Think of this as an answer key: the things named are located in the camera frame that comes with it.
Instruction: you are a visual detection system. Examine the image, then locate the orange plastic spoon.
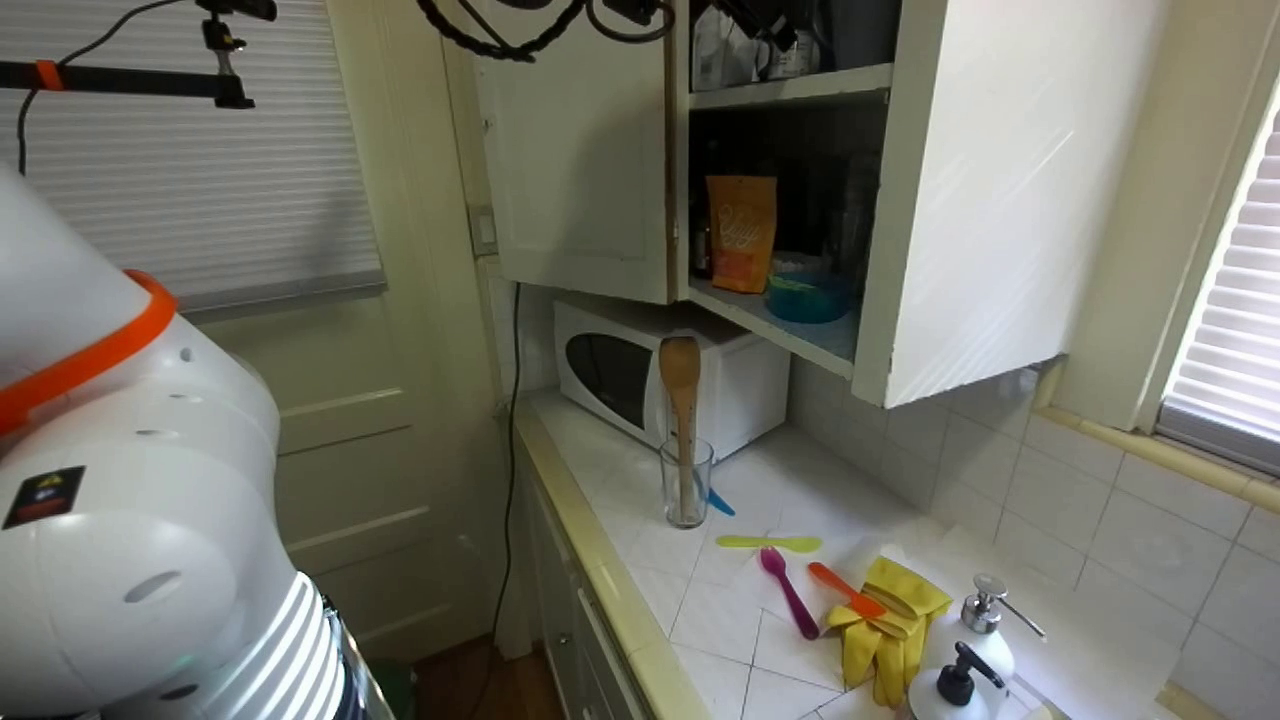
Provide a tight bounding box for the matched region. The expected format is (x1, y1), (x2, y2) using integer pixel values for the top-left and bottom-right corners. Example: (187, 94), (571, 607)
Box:
(802, 561), (894, 628)

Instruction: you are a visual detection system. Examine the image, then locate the white cabinet door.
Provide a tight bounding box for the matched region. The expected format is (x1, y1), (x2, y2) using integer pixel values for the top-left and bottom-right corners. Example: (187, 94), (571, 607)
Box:
(466, 0), (677, 307)

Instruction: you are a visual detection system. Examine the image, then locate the white window blind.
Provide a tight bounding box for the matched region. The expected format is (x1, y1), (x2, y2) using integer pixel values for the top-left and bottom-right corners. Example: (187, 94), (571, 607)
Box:
(0, 0), (391, 317)

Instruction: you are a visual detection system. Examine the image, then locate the window with slatted blind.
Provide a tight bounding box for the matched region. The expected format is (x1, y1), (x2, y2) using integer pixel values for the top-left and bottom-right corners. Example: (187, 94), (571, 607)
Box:
(1153, 75), (1280, 473)

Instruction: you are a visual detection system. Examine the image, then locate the yellow toy item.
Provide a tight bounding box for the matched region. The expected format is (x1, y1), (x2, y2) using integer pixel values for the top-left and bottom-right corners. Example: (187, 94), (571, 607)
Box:
(818, 556), (957, 712)

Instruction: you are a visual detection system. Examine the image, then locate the black pump soap bottle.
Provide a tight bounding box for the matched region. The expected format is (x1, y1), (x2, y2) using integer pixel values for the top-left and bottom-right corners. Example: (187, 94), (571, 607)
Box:
(907, 639), (1010, 720)

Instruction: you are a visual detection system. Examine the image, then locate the white wall cabinet with shelves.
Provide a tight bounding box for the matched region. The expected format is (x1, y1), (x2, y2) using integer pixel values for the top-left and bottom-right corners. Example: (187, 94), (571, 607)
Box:
(665, 0), (1175, 411)

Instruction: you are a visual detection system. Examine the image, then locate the orange band on robot base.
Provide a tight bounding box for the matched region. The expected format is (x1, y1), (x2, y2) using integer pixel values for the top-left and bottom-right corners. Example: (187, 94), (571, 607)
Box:
(0, 274), (185, 435)

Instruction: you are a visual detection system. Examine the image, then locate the white microwave oven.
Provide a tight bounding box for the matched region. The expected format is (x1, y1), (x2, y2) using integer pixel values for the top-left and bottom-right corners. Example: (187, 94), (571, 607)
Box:
(548, 297), (796, 463)

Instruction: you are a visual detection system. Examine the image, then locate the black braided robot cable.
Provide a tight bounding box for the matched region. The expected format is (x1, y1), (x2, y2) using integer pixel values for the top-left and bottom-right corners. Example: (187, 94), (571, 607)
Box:
(411, 0), (670, 68)

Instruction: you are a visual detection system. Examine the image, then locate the purple plastic spoon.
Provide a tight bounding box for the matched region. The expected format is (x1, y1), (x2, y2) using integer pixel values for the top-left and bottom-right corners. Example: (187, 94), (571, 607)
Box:
(755, 545), (822, 645)

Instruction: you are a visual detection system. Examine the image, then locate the tall clear utensil glass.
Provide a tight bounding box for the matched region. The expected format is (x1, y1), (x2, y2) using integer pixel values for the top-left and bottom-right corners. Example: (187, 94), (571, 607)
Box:
(654, 435), (721, 532)

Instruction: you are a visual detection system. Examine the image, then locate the food box on shelf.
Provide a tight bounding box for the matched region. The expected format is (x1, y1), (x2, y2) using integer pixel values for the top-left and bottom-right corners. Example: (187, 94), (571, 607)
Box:
(687, 0), (776, 98)

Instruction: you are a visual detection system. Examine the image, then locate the white base cabinet with drawers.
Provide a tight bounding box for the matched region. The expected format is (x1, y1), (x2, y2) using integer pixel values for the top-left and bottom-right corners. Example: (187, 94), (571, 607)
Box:
(510, 454), (670, 720)

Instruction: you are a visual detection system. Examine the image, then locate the wall outlet plate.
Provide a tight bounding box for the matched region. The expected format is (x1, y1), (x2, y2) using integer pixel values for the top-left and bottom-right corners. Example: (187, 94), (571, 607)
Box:
(462, 201), (504, 266)

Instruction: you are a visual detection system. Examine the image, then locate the black camera stand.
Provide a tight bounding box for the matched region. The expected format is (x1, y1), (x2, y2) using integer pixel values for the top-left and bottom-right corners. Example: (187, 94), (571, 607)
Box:
(0, 0), (281, 112)

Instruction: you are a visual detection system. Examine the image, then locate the yellow-green plastic spoon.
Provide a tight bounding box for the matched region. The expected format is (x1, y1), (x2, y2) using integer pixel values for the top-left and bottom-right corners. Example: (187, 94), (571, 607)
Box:
(712, 532), (827, 556)

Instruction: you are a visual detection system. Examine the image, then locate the blue bowl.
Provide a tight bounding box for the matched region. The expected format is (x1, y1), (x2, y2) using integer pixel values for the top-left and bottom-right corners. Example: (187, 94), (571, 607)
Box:
(759, 254), (861, 330)

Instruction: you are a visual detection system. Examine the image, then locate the black power cord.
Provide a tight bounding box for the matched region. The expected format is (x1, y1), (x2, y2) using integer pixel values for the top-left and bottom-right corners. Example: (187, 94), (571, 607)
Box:
(484, 281), (532, 645)

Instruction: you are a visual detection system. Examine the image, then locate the white panelled door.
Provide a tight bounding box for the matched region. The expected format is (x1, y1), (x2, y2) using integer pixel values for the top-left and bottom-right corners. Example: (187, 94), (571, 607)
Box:
(196, 286), (516, 664)

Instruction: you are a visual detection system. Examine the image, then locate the white mug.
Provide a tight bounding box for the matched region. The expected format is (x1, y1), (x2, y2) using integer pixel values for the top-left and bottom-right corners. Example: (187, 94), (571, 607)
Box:
(764, 26), (827, 85)

